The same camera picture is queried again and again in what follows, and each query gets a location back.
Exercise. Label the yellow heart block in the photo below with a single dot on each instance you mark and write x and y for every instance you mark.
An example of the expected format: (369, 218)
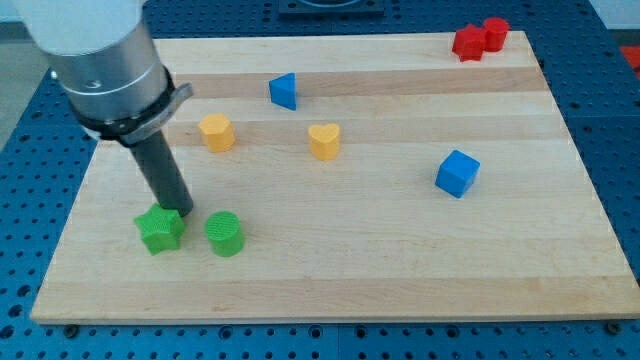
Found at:
(324, 141)

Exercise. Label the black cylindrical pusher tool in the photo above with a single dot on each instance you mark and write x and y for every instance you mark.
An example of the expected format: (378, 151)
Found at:
(157, 164)

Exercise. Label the blue cube block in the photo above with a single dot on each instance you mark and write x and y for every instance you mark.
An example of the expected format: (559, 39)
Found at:
(457, 173)

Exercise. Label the green star block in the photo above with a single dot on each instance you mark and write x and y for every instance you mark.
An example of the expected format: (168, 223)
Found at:
(160, 229)

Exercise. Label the light wooden board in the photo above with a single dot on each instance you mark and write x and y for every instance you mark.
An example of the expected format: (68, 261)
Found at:
(367, 236)

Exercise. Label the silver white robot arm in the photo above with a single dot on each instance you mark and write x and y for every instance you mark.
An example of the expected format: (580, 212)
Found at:
(105, 60)

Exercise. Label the red cylinder block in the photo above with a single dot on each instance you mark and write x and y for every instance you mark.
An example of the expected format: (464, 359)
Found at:
(496, 30)

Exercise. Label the yellow hexagon block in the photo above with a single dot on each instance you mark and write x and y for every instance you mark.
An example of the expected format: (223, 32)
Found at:
(217, 132)

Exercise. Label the green cylinder block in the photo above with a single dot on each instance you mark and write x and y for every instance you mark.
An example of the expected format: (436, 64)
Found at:
(224, 232)

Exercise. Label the blue triangle block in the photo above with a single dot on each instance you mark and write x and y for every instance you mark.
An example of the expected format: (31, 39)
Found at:
(283, 91)

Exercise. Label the red star block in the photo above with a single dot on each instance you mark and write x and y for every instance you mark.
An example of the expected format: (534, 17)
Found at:
(469, 43)

